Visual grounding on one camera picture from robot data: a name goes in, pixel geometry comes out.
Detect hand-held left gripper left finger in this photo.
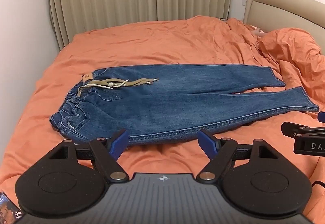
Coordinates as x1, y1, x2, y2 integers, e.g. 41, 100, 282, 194
48, 129, 130, 182

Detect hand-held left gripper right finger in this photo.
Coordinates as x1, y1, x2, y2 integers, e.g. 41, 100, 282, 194
196, 129, 278, 181

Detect blue denim pants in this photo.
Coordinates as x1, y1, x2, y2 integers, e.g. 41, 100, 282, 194
49, 63, 320, 148

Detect pale pink object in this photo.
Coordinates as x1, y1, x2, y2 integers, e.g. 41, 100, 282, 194
250, 27, 266, 37

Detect orange embroidered bed cover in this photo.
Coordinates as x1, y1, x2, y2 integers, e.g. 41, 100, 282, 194
0, 15, 325, 222

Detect beige padded headboard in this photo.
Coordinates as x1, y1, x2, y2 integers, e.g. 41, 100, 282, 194
242, 0, 325, 55

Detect smartphone with lit screen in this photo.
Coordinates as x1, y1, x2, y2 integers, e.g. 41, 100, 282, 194
0, 191, 23, 224

